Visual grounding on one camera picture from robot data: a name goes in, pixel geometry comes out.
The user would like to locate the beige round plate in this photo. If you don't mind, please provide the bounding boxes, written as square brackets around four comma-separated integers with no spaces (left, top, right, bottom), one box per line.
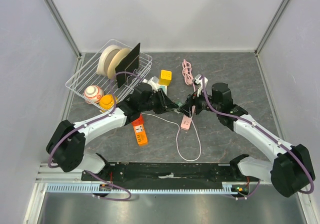
[107,48,131,79]

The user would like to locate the orange power strip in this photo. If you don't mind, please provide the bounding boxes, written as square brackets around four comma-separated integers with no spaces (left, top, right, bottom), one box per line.
[131,114,148,146]

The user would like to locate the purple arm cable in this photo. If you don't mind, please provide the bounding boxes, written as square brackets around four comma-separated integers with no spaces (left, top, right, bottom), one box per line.
[47,71,142,201]
[201,76,316,201]

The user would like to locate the black square board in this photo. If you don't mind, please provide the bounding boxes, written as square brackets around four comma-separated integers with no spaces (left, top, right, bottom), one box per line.
[115,43,141,88]

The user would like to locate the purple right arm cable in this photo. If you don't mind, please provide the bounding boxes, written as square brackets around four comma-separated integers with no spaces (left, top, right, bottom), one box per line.
[201,76,316,201]

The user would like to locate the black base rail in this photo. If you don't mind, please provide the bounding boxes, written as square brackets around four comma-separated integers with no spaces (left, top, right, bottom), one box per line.
[98,162,258,189]

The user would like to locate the pink power strip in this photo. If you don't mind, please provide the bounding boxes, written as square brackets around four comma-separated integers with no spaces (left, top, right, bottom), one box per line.
[180,115,192,131]

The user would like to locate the pink coiled cord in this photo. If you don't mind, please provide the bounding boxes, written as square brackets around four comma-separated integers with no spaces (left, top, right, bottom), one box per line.
[181,59,195,86]

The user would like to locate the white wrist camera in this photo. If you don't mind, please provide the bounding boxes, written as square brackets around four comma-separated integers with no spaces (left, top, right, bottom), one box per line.
[193,74,208,97]
[143,76,160,91]

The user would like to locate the yellow cube plug adapter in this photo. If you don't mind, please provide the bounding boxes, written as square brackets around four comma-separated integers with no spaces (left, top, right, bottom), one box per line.
[159,70,172,86]

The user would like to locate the white orange striped ball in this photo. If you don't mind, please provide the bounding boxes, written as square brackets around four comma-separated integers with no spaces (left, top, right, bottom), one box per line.
[83,85,104,104]

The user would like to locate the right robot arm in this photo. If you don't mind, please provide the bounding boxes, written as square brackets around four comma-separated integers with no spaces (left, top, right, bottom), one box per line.
[179,83,315,197]

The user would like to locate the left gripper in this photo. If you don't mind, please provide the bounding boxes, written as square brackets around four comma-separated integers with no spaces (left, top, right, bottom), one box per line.
[139,88,178,115]

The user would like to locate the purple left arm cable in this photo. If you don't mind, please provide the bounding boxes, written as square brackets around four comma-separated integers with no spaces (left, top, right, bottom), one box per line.
[47,71,142,201]

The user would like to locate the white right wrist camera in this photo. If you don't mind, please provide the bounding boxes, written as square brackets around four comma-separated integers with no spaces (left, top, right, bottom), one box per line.
[193,74,208,97]

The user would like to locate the white coiled power cord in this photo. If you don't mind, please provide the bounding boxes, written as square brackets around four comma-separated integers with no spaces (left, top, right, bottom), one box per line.
[142,108,202,162]

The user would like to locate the slotted cable duct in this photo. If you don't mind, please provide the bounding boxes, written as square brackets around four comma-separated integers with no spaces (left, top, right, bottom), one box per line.
[46,183,238,194]

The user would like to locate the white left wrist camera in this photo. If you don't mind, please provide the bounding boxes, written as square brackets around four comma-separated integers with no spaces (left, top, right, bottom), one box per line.
[143,76,160,91]

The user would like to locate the white wire dish rack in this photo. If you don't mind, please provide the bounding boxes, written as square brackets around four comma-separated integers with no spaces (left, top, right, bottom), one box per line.
[65,39,152,112]

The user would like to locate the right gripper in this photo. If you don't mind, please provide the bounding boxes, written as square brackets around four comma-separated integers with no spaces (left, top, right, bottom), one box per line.
[177,86,221,118]

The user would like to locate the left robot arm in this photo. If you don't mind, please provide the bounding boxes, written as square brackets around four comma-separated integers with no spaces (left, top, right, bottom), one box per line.
[46,83,179,180]

